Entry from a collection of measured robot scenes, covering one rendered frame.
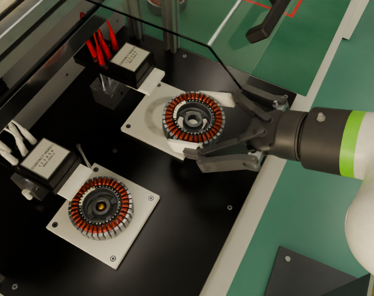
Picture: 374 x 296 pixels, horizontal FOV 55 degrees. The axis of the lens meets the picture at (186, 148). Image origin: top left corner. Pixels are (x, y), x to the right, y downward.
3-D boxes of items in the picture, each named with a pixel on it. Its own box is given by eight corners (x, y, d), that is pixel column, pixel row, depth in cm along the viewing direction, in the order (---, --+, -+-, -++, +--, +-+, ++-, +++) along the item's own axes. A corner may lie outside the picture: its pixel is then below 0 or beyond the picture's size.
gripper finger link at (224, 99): (229, 96, 63) (231, 93, 63) (196, 92, 67) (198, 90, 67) (233, 107, 65) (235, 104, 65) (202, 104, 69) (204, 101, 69)
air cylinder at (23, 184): (66, 170, 72) (57, 157, 67) (41, 201, 68) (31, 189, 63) (46, 160, 73) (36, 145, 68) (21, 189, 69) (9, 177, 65)
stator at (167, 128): (231, 117, 68) (235, 106, 65) (205, 164, 63) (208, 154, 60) (179, 92, 70) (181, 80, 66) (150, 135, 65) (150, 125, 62)
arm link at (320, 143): (356, 91, 48) (336, 144, 44) (359, 145, 56) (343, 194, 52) (310, 88, 51) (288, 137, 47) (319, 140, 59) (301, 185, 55)
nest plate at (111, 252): (159, 198, 69) (159, 195, 67) (115, 269, 62) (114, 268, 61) (95, 165, 72) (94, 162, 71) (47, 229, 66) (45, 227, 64)
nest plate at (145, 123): (215, 107, 79) (216, 104, 78) (183, 160, 73) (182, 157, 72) (157, 83, 83) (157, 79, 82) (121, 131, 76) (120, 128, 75)
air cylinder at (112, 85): (132, 87, 82) (128, 70, 77) (113, 110, 79) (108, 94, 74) (113, 78, 83) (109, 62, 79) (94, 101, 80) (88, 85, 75)
